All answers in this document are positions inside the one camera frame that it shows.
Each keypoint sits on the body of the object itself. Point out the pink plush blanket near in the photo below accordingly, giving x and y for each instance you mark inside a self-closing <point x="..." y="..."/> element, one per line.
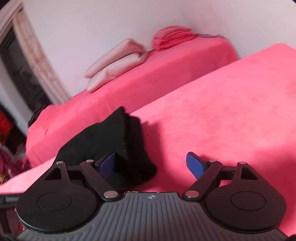
<point x="242" y="115"/>

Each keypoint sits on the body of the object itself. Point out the red clothes pile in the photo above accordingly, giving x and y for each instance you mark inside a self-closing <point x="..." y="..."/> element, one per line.
<point x="13" y="154"/>

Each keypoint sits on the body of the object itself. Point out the pale pink pillow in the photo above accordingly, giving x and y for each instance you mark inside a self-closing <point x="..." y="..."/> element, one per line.
<point x="124" y="48"/>
<point x="115" y="69"/>

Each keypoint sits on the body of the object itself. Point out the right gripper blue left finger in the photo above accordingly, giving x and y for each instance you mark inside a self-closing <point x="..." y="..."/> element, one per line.
<point x="96" y="174"/>

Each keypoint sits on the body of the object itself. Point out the folded red blanket stack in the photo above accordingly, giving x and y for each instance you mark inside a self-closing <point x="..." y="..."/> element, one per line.
<point x="171" y="36"/>

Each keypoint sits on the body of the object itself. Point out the upper pale pink pillow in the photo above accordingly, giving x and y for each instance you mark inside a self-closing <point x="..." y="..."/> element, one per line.
<point x="124" y="48"/>

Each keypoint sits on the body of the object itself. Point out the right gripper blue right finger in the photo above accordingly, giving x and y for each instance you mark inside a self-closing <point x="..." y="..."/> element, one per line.
<point x="206" y="174"/>

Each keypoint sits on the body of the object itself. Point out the beige curtain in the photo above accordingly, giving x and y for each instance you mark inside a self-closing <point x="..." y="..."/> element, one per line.
<point x="37" y="59"/>

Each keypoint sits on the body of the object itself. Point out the lower pale pink pillow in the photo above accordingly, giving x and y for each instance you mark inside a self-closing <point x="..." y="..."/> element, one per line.
<point x="115" y="69"/>

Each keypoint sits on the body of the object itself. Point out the dark window frame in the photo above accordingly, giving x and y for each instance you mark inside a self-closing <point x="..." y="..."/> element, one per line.
<point x="21" y="74"/>

